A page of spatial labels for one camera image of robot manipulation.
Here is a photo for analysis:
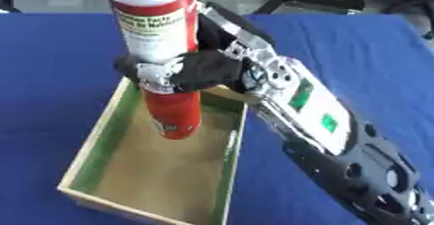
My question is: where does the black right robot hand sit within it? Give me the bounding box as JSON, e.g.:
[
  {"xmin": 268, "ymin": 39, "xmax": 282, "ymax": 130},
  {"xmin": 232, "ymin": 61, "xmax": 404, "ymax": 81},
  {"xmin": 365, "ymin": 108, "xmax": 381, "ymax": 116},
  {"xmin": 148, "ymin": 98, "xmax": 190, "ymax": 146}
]
[{"xmin": 113, "ymin": 1, "xmax": 280, "ymax": 95}]

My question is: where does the red bottle with white cap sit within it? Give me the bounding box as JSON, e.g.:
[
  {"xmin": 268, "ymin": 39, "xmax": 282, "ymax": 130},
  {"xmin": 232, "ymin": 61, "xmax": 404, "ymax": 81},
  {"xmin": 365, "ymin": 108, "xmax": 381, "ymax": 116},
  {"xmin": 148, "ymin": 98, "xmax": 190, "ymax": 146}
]
[{"xmin": 93, "ymin": 0, "xmax": 203, "ymax": 141}]

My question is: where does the tan cardboard box green inside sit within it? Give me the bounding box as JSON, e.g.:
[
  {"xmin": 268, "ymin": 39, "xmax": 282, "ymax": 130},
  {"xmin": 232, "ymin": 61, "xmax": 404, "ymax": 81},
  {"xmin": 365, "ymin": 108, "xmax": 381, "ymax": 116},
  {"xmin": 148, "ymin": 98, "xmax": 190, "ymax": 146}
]
[{"xmin": 55, "ymin": 76, "xmax": 250, "ymax": 225}]

